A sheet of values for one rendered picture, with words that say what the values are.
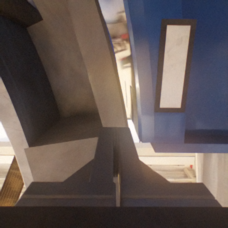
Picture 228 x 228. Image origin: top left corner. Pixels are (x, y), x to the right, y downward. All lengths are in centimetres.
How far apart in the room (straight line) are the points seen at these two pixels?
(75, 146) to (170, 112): 16
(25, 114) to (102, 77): 15
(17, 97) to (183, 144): 28
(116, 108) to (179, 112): 10
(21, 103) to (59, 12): 24
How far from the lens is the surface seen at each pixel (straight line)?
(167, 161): 1049
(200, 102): 32
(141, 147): 970
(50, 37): 45
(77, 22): 26
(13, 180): 98
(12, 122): 30
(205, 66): 32
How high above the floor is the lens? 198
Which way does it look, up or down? 15 degrees up
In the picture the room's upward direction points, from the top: 179 degrees counter-clockwise
